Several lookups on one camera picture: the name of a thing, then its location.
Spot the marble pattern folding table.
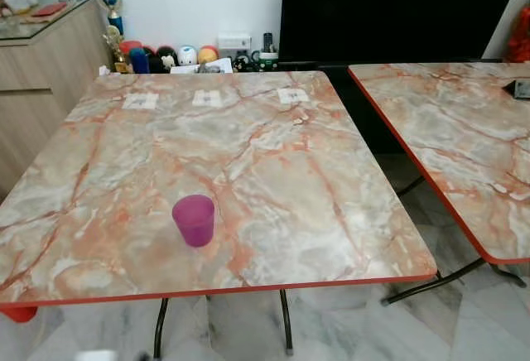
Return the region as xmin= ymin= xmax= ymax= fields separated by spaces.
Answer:
xmin=347 ymin=62 xmax=530 ymax=306
xmin=0 ymin=70 xmax=439 ymax=359

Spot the white paper label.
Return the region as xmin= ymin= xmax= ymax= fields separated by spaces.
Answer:
xmin=122 ymin=93 xmax=160 ymax=111
xmin=277 ymin=87 xmax=311 ymax=104
xmin=191 ymin=89 xmax=225 ymax=108

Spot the red flat box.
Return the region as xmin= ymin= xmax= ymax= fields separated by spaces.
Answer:
xmin=31 ymin=2 xmax=69 ymax=17

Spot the orange round toy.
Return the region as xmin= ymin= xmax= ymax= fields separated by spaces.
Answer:
xmin=197 ymin=45 xmax=220 ymax=65

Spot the purple plastic cup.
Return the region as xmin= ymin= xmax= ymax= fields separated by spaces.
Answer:
xmin=171 ymin=195 xmax=216 ymax=248

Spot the light wood cabinet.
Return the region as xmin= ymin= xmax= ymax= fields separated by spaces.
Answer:
xmin=0 ymin=0 xmax=113 ymax=199

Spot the black remote in holder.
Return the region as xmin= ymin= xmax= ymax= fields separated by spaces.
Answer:
xmin=253 ymin=32 xmax=279 ymax=72

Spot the blue cylinder container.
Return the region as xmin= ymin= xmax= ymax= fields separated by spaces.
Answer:
xmin=129 ymin=47 xmax=151 ymax=75

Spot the white round toy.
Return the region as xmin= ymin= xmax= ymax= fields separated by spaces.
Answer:
xmin=177 ymin=46 xmax=199 ymax=67

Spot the small black box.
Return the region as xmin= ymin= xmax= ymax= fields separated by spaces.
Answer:
xmin=502 ymin=79 xmax=530 ymax=100

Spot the white wall socket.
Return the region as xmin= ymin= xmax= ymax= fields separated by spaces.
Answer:
xmin=217 ymin=33 xmax=252 ymax=51

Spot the red figurine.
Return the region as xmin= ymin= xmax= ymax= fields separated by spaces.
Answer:
xmin=505 ymin=5 xmax=530 ymax=64

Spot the red plastic stool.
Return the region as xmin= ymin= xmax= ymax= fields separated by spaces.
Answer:
xmin=0 ymin=305 xmax=39 ymax=323

